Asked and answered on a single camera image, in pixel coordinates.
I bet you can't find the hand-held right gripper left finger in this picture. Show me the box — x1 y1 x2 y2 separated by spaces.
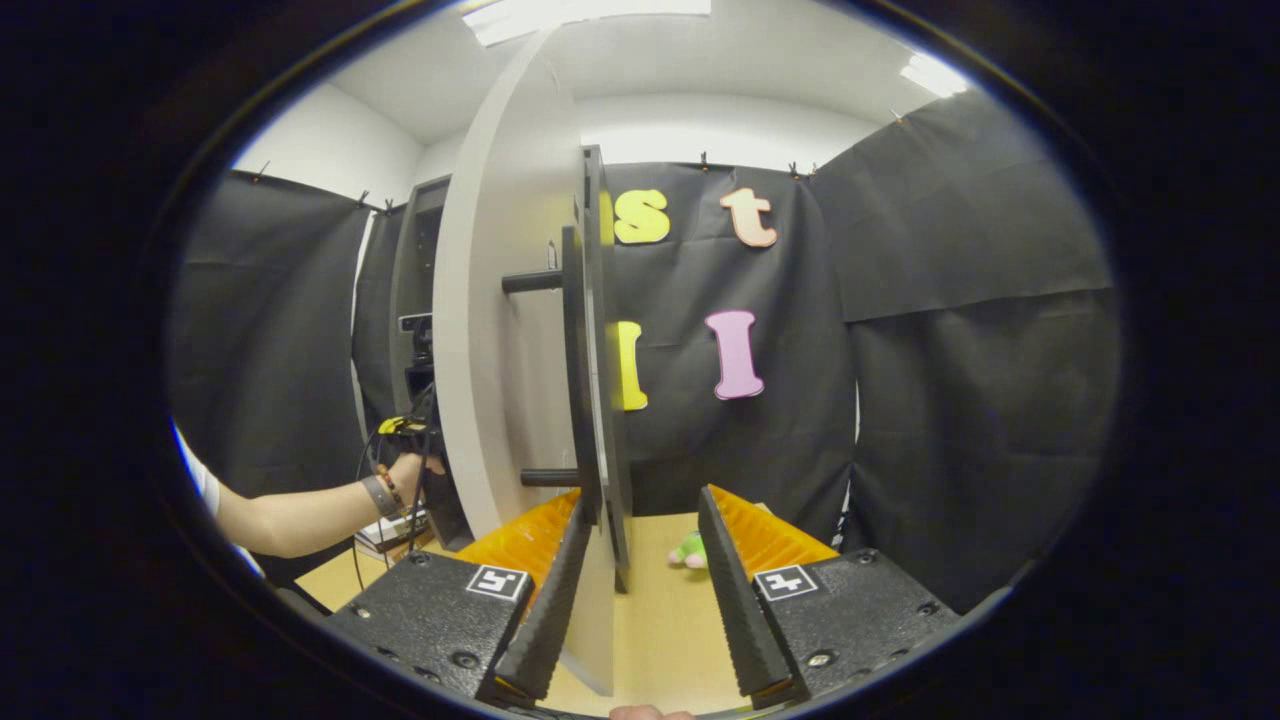
326 487 595 707

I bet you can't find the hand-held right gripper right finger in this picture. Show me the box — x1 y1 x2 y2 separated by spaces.
695 484 963 711

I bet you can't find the black door handle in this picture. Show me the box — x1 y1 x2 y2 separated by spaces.
500 225 589 526

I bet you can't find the brown book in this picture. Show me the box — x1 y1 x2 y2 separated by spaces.
358 530 433 558

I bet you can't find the white shirt sleeve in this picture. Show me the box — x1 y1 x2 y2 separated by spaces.
172 420 266 579

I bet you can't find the black backdrop cloth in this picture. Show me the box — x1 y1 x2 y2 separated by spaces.
165 90 1126 616

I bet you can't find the large ceiling light panel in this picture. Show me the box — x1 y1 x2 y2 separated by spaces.
460 0 713 48

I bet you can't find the small ceiling light panel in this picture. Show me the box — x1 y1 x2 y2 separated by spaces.
898 52 973 99

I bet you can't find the black cable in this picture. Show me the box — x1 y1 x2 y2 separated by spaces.
352 385 433 591

